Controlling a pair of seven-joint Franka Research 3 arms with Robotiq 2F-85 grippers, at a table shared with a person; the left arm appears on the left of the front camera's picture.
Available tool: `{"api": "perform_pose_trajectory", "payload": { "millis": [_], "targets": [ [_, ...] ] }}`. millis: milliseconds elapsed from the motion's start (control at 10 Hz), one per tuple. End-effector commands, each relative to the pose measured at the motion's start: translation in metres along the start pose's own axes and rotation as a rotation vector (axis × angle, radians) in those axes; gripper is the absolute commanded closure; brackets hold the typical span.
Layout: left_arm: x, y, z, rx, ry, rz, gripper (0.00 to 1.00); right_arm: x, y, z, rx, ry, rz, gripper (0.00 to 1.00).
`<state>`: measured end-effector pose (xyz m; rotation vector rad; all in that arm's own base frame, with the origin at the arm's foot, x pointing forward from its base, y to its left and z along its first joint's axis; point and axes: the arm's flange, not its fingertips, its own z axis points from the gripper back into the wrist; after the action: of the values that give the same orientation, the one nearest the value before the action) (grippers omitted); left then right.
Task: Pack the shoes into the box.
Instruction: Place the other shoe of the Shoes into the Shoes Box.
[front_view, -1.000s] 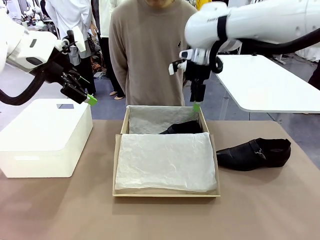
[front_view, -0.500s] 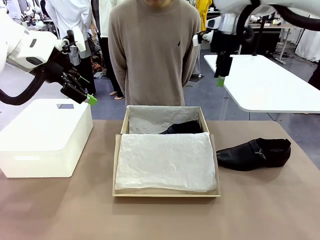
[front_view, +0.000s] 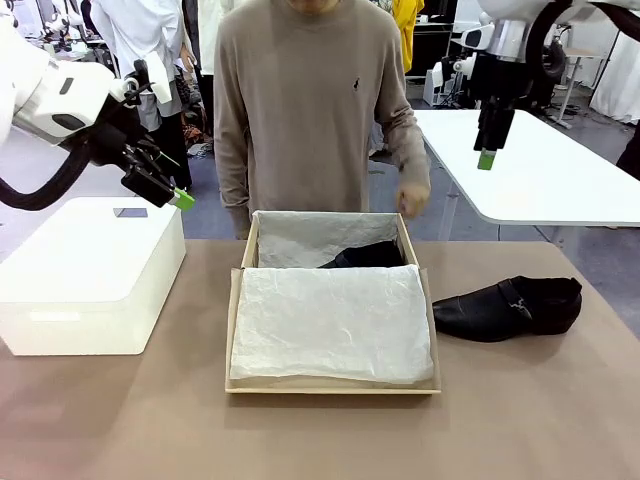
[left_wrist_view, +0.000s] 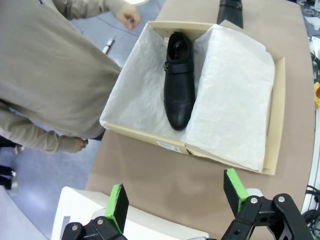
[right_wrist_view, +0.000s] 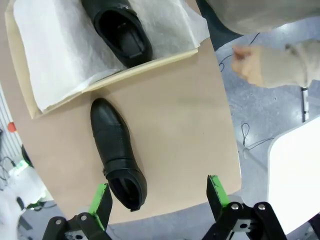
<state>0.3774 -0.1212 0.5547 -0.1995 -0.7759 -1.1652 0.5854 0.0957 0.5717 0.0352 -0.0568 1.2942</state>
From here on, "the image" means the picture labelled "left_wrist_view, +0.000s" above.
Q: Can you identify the cardboard shoe box with lid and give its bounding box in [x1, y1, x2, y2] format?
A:
[99, 20, 287, 176]

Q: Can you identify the person's left forearm beige sleeve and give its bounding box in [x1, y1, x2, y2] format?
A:
[56, 0, 126, 21]

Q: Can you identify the person in beige sweater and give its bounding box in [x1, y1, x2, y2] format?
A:
[0, 0, 124, 141]

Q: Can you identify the person's right forearm beige sleeve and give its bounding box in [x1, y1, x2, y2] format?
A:
[0, 99, 79, 155]

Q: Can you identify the white plastic storage box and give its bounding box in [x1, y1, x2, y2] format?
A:
[50, 185, 210, 240]

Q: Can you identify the yellow emergency stop box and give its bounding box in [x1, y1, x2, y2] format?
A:
[313, 81, 320, 110]

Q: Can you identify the white barcode label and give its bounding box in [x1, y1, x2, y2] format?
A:
[155, 140, 181, 152]

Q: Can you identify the person's right hand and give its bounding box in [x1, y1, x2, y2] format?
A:
[73, 137, 89, 154]

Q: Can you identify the black cable bundle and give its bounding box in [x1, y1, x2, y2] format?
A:
[300, 184, 320, 233]

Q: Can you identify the person's left hand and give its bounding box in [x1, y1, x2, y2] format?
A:
[115, 4, 142, 32]

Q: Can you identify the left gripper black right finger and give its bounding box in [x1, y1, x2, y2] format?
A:
[220, 168, 314, 240]

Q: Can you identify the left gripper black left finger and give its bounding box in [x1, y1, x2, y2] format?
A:
[61, 183, 130, 240]

